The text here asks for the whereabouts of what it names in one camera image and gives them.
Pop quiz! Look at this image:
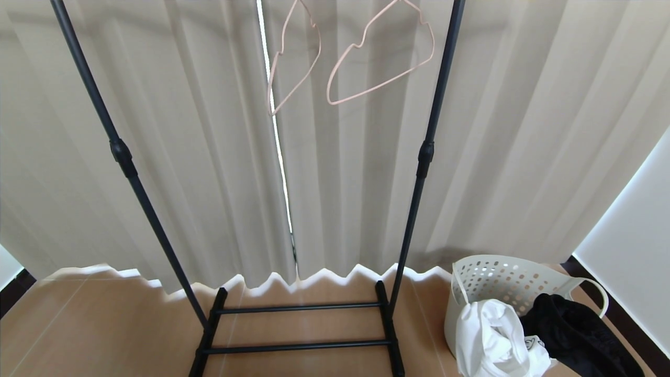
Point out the black garment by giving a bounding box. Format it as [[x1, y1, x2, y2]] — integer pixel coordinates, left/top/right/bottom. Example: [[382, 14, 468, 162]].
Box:
[[520, 293, 646, 377]]

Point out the white printed t-shirt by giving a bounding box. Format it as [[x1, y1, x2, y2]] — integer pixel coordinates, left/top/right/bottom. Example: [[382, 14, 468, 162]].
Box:
[[455, 299, 559, 377]]

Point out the beige curtain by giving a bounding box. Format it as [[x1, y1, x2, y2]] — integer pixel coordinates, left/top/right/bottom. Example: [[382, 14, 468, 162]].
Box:
[[0, 0, 670, 295]]

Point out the pink clothes hanger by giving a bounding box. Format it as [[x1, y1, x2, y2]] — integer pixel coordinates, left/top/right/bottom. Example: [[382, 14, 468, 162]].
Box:
[[267, 0, 322, 117], [326, 0, 436, 106]]

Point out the black clothes rack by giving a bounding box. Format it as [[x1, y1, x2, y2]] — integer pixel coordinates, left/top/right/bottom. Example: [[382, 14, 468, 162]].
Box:
[[50, 0, 466, 377]]

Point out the white laundry basket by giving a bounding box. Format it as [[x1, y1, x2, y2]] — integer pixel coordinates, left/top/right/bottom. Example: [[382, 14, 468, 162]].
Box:
[[444, 254, 610, 367]]

